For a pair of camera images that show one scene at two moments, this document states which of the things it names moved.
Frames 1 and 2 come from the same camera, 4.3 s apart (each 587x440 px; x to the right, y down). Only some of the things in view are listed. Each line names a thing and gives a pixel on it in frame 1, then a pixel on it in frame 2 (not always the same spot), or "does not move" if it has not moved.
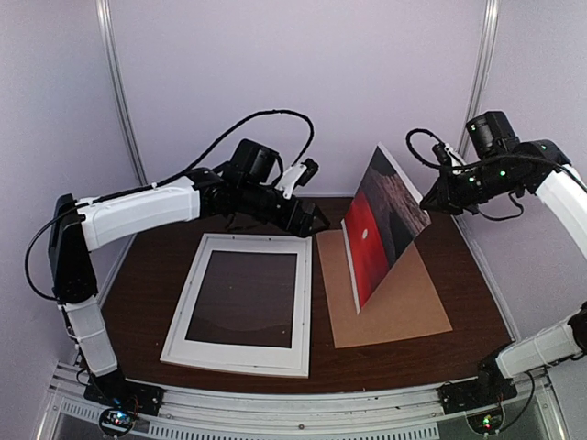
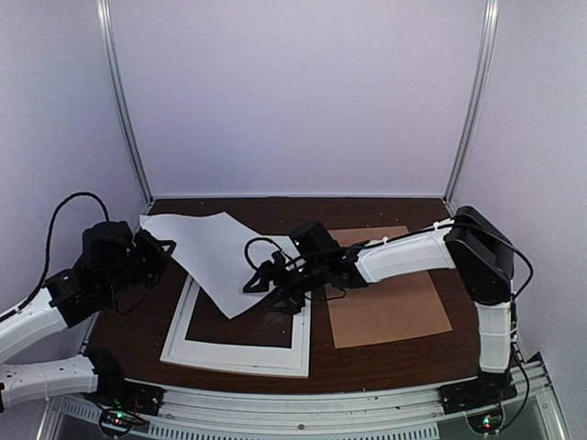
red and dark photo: (386, 217) -> (211, 247)
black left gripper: (306, 217) -> (153, 247)
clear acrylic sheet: (247, 297) does not move
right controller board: (486, 422) does not move
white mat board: (239, 355) does not move
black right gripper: (447, 196) -> (268, 269)
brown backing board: (404, 304) does not move
